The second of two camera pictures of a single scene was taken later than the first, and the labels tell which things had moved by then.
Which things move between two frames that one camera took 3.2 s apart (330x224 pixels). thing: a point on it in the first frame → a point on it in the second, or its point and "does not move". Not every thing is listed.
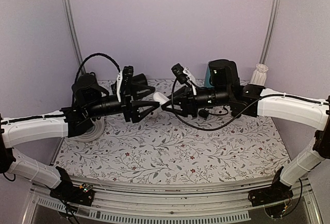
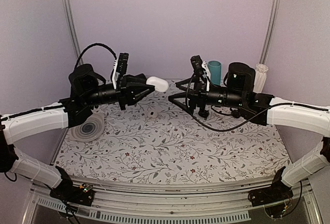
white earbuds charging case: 158,97 → 161,85
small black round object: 203,113 does not move
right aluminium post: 270,29 does not move
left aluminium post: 66,3 does not move
